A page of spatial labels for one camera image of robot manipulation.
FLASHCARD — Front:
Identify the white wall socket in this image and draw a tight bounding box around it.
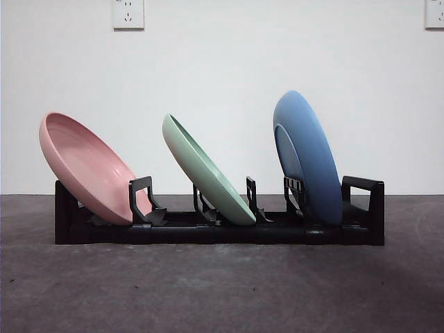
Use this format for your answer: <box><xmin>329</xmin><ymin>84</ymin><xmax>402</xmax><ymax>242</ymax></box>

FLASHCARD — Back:
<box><xmin>112</xmin><ymin>0</ymin><xmax>145</xmax><ymax>31</ymax></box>
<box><xmin>425</xmin><ymin>0</ymin><xmax>444</xmax><ymax>31</ymax></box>

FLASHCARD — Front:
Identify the black plastic dish rack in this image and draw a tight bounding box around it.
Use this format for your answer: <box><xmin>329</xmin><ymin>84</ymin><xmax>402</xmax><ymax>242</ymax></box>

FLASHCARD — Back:
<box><xmin>54</xmin><ymin>176</ymin><xmax>385</xmax><ymax>247</ymax></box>

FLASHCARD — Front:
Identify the pink round plate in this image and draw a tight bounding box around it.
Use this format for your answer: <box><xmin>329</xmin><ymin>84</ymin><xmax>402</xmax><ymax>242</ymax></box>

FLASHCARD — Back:
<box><xmin>37</xmin><ymin>111</ymin><xmax>139</xmax><ymax>225</ymax></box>

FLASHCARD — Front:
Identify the blue round plate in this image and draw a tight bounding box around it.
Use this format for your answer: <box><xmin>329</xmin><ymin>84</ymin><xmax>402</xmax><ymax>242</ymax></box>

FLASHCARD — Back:
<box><xmin>273</xmin><ymin>89</ymin><xmax>343</xmax><ymax>225</ymax></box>

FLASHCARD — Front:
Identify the green round plate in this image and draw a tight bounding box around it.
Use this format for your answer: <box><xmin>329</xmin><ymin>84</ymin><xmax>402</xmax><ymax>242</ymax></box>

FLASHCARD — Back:
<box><xmin>162</xmin><ymin>113</ymin><xmax>257</xmax><ymax>225</ymax></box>

